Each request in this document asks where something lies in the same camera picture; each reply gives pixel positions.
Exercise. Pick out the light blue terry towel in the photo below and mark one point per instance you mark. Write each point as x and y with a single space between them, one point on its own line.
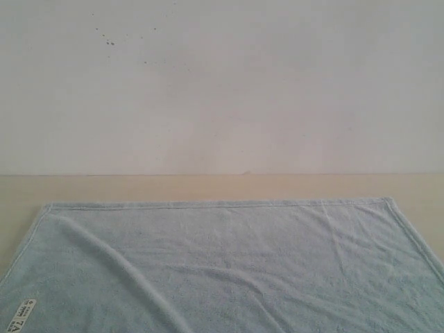
344 265

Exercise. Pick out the white towel care label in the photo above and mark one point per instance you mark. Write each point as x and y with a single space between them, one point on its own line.
21 316

